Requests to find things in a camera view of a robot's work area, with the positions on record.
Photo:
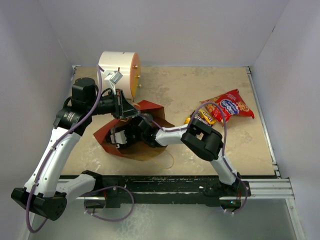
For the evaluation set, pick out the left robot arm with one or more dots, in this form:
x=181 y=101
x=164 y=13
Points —
x=41 y=194

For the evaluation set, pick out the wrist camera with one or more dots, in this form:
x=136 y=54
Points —
x=110 y=79
x=118 y=138

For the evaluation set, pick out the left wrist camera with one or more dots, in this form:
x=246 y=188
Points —
x=110 y=79

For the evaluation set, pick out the brown purple candy bar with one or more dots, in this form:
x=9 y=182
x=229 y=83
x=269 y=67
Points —
x=200 y=119

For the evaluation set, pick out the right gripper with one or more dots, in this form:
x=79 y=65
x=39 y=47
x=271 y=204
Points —
x=129 y=142

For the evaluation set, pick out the yellow snack bar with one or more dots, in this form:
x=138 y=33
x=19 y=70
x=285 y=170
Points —
x=188 y=120

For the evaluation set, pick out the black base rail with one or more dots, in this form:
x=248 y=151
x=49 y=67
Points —
x=115 y=190

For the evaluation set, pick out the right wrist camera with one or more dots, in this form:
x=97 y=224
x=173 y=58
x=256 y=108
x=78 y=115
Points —
x=118 y=138

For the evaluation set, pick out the yellow brown candy pack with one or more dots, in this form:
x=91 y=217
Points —
x=208 y=119

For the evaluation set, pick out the red paper bag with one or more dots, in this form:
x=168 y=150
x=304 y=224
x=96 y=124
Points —
x=136 y=147

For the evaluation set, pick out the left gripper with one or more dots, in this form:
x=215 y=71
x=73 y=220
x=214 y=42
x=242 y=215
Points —
x=122 y=109

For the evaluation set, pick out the white cylinder drum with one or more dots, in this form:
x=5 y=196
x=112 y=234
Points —
x=128 y=64

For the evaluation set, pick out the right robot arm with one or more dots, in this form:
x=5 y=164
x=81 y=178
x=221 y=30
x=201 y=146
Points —
x=204 y=141

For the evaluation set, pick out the red candy bag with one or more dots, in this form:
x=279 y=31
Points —
x=231 y=104

